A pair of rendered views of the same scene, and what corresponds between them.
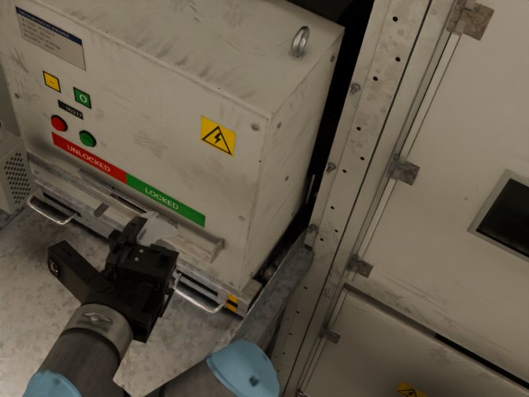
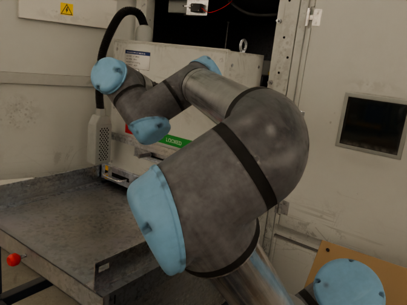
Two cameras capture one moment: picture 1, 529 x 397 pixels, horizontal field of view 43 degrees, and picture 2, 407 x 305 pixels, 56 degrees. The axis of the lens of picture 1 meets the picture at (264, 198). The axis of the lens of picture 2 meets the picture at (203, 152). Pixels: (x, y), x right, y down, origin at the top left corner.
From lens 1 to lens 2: 0.85 m
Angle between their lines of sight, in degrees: 40
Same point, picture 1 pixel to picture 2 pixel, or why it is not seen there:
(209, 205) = (197, 132)
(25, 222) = (99, 188)
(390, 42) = (283, 49)
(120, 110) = not seen: hidden behind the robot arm
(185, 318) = not seen: hidden behind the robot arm
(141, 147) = not seen: hidden behind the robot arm
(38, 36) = (131, 62)
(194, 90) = (195, 53)
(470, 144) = (326, 85)
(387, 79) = (284, 70)
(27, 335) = (86, 215)
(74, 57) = (145, 65)
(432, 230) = (317, 155)
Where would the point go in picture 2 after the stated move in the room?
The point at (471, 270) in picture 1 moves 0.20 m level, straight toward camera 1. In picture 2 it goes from (343, 177) to (309, 189)
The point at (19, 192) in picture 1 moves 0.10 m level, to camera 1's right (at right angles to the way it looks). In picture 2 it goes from (102, 154) to (128, 158)
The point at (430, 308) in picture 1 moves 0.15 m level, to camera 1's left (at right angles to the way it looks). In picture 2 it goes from (326, 226) to (278, 216)
